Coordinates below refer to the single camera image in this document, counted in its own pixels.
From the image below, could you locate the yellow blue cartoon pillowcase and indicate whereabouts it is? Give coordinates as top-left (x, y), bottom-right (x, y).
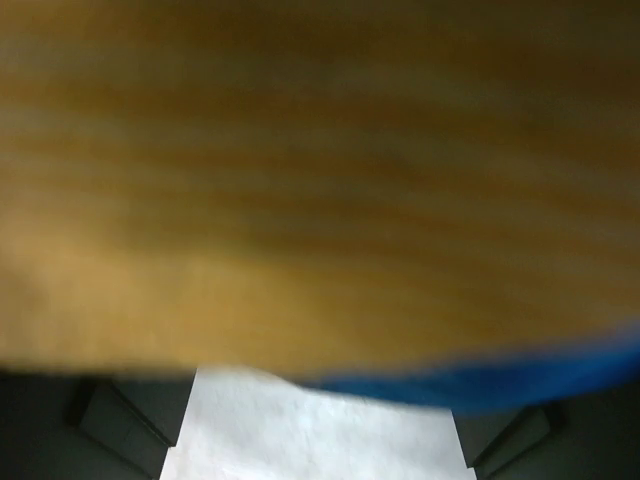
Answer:
top-left (1, 1), bottom-right (639, 411)

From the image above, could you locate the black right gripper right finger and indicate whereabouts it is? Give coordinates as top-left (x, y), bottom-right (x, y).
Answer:
top-left (453, 394), bottom-right (639, 479)

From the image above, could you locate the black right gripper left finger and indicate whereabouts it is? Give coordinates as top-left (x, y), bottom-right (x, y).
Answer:
top-left (1, 371), bottom-right (196, 479)

